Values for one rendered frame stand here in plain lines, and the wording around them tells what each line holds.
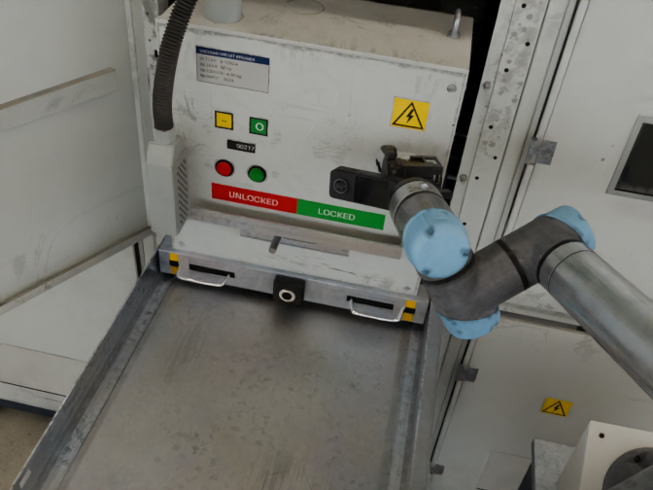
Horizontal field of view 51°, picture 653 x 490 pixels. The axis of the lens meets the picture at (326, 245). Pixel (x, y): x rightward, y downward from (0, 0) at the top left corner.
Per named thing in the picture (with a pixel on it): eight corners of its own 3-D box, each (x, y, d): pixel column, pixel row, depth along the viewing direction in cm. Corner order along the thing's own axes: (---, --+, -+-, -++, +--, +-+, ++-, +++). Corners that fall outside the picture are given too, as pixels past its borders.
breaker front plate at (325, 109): (413, 304, 133) (465, 77, 102) (172, 257, 137) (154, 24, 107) (413, 299, 134) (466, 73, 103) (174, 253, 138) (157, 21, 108)
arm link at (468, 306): (535, 311, 90) (507, 245, 85) (461, 354, 90) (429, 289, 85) (509, 286, 97) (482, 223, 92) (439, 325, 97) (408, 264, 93)
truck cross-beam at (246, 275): (423, 325, 135) (429, 302, 131) (159, 271, 140) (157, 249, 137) (425, 306, 139) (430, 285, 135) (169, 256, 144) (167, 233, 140)
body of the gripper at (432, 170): (428, 198, 109) (446, 230, 98) (374, 197, 108) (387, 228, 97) (434, 152, 105) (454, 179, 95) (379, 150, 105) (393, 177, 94)
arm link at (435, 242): (426, 297, 84) (397, 241, 81) (408, 257, 94) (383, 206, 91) (485, 268, 83) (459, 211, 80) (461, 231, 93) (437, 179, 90)
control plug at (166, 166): (177, 237, 120) (171, 152, 109) (151, 232, 120) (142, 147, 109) (192, 212, 126) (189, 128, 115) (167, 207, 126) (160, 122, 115)
